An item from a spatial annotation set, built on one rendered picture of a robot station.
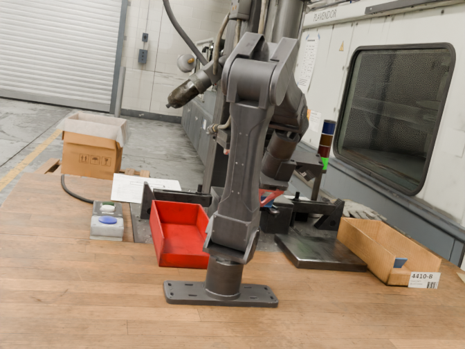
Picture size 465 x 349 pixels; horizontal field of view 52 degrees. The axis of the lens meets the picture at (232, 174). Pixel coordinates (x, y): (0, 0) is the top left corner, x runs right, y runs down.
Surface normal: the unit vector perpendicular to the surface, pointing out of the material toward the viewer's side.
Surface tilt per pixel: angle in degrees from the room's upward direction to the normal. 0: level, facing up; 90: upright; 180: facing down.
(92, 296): 0
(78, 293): 0
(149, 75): 90
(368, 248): 90
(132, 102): 90
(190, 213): 90
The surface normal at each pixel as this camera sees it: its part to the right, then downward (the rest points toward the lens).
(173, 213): 0.24, 0.25
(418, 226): -0.97, -0.12
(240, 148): -0.37, 0.27
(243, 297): 0.16, -0.96
